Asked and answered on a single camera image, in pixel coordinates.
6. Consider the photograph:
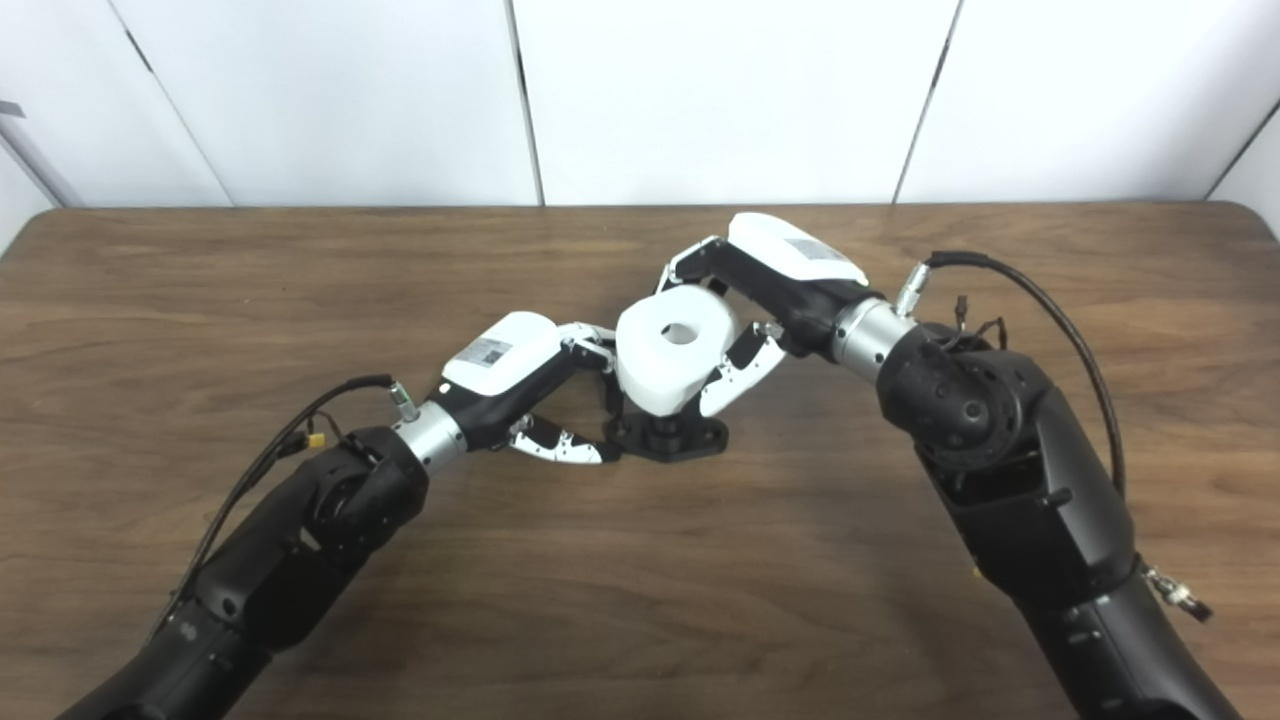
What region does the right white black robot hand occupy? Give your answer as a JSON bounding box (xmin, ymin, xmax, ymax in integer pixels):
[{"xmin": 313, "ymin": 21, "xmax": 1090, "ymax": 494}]
[{"xmin": 655, "ymin": 212, "xmax": 886, "ymax": 419}]

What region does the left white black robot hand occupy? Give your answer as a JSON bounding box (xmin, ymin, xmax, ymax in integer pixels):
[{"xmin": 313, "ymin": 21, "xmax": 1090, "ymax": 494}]
[{"xmin": 425, "ymin": 311, "xmax": 623, "ymax": 466}]

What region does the round white piece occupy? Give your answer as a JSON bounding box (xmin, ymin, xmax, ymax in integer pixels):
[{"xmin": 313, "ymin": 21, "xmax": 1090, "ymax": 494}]
[{"xmin": 614, "ymin": 285, "xmax": 743, "ymax": 416}]

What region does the black flanged holder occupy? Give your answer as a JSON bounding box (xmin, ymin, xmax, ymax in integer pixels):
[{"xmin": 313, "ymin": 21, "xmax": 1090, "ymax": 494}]
[{"xmin": 602, "ymin": 385, "xmax": 731, "ymax": 464}]

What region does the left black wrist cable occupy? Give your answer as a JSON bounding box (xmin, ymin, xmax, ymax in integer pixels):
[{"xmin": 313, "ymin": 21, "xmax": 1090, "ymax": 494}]
[{"xmin": 150, "ymin": 374, "xmax": 421, "ymax": 641}]

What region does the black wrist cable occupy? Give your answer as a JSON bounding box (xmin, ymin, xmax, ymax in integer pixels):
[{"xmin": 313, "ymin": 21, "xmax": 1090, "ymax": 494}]
[
  {"xmin": 150, "ymin": 374, "xmax": 421, "ymax": 641},
  {"xmin": 893, "ymin": 250, "xmax": 1216, "ymax": 623}
]

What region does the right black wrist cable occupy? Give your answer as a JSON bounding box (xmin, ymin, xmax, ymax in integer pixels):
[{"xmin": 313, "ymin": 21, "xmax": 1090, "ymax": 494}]
[{"xmin": 893, "ymin": 250, "xmax": 1216, "ymax": 623}]

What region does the right arm thin black wire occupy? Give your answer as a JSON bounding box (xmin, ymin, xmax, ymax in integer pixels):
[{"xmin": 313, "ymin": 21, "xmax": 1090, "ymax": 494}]
[{"xmin": 945, "ymin": 293, "xmax": 1009, "ymax": 351}]

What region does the left arm yellow plug wire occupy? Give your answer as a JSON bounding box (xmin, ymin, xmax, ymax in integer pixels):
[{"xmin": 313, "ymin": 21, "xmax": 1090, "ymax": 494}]
[{"xmin": 275, "ymin": 415, "xmax": 361, "ymax": 466}]

